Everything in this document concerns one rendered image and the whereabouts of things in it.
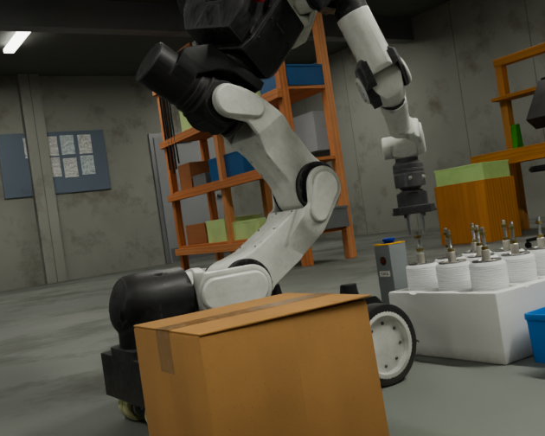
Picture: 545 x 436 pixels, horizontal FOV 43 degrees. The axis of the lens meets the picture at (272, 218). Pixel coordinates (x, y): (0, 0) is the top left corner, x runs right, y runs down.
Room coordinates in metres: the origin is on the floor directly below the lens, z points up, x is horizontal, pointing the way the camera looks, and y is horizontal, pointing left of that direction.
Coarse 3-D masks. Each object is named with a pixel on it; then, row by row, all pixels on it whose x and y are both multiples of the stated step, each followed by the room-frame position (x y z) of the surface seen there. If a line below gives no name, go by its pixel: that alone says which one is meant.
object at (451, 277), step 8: (448, 264) 1.87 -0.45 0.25; (456, 264) 1.87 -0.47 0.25; (464, 264) 1.87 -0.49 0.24; (440, 272) 1.89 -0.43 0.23; (448, 272) 1.87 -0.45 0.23; (456, 272) 1.86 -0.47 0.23; (464, 272) 1.87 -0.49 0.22; (440, 280) 1.89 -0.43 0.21; (448, 280) 1.87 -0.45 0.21; (456, 280) 1.86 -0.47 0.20; (464, 280) 1.86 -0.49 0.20; (440, 288) 1.90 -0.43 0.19; (448, 288) 1.87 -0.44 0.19; (456, 288) 1.86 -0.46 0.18; (464, 288) 1.86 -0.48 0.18
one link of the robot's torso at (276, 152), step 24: (216, 96) 1.70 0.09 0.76; (240, 96) 1.74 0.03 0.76; (240, 120) 1.75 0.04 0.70; (264, 120) 1.78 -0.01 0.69; (240, 144) 1.86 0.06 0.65; (264, 144) 1.80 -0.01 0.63; (288, 144) 1.85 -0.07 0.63; (264, 168) 1.87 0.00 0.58; (288, 168) 1.84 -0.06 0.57; (312, 168) 1.87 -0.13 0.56; (288, 192) 1.87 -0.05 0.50
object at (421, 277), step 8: (432, 264) 1.97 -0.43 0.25; (408, 272) 1.99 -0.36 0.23; (416, 272) 1.97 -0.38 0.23; (424, 272) 1.96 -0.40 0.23; (432, 272) 1.96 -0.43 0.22; (408, 280) 2.00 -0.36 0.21; (416, 280) 1.97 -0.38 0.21; (424, 280) 1.96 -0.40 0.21; (432, 280) 1.96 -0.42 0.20; (408, 288) 2.01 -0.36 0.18; (416, 288) 1.97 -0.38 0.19; (424, 288) 1.96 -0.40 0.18; (432, 288) 1.96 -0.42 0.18
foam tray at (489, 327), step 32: (512, 288) 1.74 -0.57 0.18; (544, 288) 1.81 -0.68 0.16; (416, 320) 1.94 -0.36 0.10; (448, 320) 1.84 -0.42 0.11; (480, 320) 1.75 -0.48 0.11; (512, 320) 1.73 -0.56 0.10; (416, 352) 1.96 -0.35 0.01; (448, 352) 1.86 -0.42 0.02; (480, 352) 1.77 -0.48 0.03; (512, 352) 1.72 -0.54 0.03
